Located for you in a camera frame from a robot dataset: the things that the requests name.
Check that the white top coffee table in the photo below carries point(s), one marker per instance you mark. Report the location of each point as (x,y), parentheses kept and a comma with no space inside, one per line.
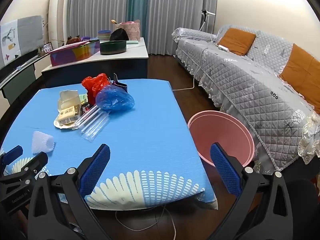
(120,62)

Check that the small green packet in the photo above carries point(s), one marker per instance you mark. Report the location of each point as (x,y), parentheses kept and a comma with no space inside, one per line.
(83,97)

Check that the grey curtain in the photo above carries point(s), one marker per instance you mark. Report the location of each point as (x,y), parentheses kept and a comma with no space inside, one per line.
(175,10)
(100,5)

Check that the white power strip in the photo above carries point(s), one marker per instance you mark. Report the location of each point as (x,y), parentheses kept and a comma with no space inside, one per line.
(222,47)

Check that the small yellow ornament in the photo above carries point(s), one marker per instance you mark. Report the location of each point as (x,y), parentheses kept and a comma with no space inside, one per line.
(113,21)

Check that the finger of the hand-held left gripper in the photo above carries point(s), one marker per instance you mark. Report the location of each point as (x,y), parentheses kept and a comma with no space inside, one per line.
(35,163)
(13,153)

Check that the black hat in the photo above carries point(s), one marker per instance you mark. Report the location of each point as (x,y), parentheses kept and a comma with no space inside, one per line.
(118,35)

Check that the pink plastic bucket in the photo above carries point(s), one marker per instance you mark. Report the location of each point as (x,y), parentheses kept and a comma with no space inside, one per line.
(220,127)

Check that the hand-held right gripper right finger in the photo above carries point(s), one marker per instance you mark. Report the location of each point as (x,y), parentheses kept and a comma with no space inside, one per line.
(225,172)

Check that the orange cushion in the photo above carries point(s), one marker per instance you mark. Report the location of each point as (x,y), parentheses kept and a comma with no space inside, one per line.
(300,72)
(236,41)

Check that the small dark packet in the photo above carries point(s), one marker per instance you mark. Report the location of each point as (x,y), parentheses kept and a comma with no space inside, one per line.
(85,107)

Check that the black pink patterned packet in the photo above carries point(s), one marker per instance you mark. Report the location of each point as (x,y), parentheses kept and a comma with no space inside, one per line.
(121,86)

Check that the red plastic bag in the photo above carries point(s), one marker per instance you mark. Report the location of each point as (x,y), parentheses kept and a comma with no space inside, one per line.
(93,83)

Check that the pink lace basket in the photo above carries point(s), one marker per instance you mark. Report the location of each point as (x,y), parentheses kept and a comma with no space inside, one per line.
(131,30)

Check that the white standing air conditioner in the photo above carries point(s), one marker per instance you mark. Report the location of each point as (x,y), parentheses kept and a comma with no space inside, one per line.
(58,10)

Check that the dark green round tin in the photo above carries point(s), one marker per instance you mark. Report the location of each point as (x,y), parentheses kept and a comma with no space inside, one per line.
(112,47)

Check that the stack of coloured bowls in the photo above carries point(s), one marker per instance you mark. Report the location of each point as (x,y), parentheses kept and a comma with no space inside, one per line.
(103,35)

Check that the small photo frame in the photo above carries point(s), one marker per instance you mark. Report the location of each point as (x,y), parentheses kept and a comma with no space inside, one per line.
(47,47)

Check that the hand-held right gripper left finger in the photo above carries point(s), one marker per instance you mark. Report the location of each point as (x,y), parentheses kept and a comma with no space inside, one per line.
(96,170)

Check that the teal curtain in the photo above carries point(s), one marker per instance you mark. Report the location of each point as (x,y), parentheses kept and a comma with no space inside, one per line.
(138,5)

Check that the white foam net sleeve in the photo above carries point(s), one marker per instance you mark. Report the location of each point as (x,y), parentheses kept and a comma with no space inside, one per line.
(41,141)

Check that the clear plastic tray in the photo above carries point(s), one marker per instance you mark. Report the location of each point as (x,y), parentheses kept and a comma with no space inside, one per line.
(93,125)

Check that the television cabinet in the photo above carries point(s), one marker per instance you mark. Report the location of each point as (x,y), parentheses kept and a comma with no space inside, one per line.
(17,85)

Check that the white floor lamp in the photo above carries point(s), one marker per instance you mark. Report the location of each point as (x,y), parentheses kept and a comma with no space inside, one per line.
(205,13)

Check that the mint green flat tray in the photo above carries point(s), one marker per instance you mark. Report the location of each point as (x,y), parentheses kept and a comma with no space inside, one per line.
(133,42)

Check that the blue plastic bag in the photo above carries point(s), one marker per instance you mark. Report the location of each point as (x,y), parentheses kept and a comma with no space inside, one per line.
(112,100)

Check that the colourful tin box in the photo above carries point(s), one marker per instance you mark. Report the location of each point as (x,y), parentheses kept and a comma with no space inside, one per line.
(72,53)

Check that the brown teapot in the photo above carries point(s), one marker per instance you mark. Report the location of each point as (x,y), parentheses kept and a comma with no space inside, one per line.
(73,40)

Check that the beige printed carton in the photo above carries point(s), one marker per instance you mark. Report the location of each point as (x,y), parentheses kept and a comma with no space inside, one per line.
(68,113)

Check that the white blue rod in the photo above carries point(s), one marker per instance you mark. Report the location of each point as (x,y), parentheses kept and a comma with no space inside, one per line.
(18,67)

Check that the grey quilted sofa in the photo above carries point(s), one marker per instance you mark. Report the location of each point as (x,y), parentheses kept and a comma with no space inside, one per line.
(237,85)

